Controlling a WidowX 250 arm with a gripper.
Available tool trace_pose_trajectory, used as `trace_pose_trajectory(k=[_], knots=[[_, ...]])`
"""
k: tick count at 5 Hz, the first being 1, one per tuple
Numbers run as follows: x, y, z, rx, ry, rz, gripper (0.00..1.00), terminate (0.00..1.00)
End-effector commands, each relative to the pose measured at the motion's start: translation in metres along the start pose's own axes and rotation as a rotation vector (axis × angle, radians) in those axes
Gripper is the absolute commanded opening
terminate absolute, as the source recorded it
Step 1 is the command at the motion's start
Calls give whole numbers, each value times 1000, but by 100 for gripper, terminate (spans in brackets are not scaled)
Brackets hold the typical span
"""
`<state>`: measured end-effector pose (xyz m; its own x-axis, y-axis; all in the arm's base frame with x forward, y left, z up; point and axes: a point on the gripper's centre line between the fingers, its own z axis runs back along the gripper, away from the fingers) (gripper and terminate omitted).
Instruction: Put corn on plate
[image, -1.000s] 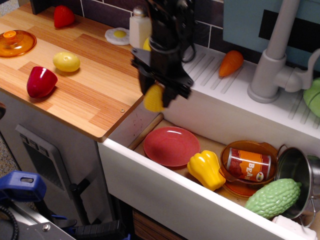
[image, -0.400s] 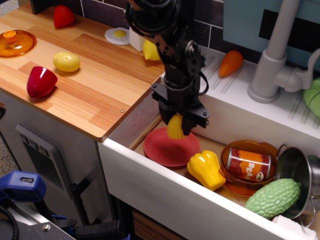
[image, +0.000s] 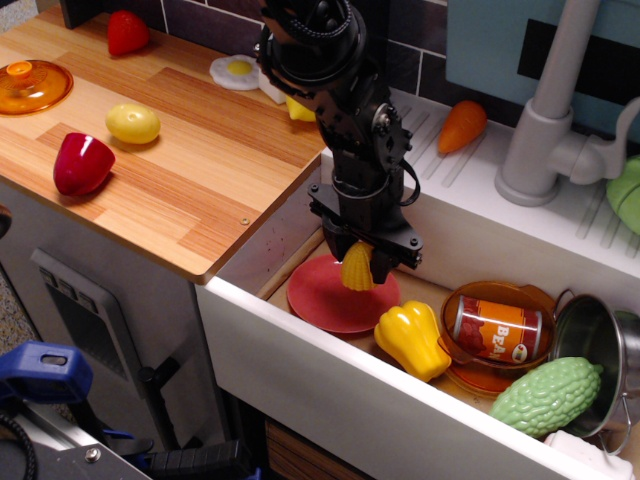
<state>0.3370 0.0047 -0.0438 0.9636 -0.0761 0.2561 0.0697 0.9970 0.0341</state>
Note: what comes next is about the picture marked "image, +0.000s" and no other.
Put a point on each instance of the orange transparent pot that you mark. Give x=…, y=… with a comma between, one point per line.
x=486, y=377

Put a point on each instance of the yellow toy bell pepper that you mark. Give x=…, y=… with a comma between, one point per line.
x=410, y=335

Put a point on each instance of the orange beans can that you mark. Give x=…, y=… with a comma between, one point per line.
x=497, y=332

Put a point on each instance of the toy fried egg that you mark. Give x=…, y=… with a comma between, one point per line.
x=237, y=72

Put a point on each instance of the orange toy carrot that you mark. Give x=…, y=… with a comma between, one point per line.
x=466, y=121

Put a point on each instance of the red toy bell pepper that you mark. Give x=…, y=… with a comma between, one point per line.
x=82, y=164

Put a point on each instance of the grey toy oven door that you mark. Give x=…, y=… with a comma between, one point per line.
x=92, y=316

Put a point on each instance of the white salt shaker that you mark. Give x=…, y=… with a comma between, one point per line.
x=265, y=85

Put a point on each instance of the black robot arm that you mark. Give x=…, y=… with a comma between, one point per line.
x=317, y=52

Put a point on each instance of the red toy strawberry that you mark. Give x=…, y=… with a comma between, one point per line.
x=126, y=33

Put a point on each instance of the orange transparent pot lid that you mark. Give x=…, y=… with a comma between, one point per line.
x=33, y=86

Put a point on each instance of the green toy vegetable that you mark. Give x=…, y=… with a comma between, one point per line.
x=623, y=194

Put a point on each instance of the grey toy faucet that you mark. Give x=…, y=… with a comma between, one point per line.
x=543, y=145

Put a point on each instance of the yellow toy potato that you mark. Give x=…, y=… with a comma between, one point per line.
x=133, y=123

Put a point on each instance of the pink plastic plate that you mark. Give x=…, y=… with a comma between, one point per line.
x=316, y=294

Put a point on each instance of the blue clamp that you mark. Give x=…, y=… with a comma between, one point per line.
x=45, y=373

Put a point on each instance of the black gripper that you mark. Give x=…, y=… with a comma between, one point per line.
x=375, y=218

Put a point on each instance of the green toy bitter gourd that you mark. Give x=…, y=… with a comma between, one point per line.
x=549, y=397

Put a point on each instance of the steel pot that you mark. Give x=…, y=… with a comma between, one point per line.
x=589, y=328

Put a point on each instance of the white toy sink unit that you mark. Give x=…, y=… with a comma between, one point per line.
x=369, y=413

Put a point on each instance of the yellow toy lemon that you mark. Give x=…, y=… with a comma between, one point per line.
x=298, y=112

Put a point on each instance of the yellow toy corn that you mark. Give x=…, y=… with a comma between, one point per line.
x=355, y=268

